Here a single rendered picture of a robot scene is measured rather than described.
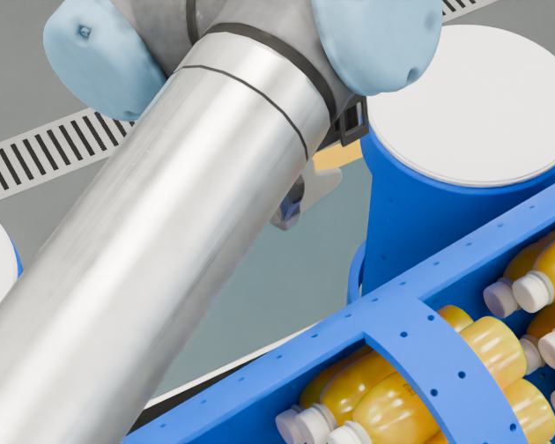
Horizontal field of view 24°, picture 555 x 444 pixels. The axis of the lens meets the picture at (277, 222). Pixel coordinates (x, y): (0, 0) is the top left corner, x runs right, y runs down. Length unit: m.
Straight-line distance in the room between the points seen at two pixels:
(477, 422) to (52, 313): 0.71
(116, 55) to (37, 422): 0.23
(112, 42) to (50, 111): 2.41
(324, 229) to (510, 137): 1.23
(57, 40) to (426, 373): 0.60
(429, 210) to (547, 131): 0.18
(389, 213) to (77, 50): 1.03
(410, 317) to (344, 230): 1.60
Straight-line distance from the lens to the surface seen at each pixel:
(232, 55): 0.58
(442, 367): 1.19
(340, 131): 0.90
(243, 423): 1.36
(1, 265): 1.51
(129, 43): 0.67
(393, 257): 1.74
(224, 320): 2.68
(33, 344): 0.51
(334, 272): 2.75
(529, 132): 1.64
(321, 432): 1.27
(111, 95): 0.70
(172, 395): 2.42
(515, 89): 1.69
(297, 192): 0.90
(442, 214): 1.62
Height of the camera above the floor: 2.24
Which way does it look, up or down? 53 degrees down
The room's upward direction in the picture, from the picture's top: straight up
